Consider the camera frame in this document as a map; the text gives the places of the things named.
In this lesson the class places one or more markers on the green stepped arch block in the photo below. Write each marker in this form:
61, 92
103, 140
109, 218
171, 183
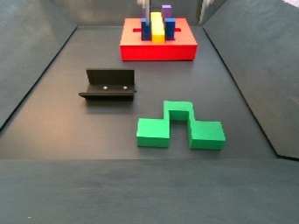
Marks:
205, 134

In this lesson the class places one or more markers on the red base board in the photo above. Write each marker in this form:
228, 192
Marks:
137, 50

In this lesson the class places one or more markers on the yellow long bar block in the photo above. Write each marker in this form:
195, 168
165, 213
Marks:
157, 27

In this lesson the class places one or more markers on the black angle bracket fixture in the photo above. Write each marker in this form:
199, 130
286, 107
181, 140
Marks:
109, 83

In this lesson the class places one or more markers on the blue post block left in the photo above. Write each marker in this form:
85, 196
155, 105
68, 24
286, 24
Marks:
145, 29

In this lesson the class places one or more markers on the blue post block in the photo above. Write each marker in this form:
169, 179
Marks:
145, 29
169, 28

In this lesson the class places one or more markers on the blue post block right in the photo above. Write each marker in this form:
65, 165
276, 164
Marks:
169, 28

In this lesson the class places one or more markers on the purple post block right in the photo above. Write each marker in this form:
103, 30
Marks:
167, 10

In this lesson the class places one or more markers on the purple post block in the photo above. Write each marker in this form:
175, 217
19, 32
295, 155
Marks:
167, 10
144, 13

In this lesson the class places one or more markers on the purple post block left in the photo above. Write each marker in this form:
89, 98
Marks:
144, 13

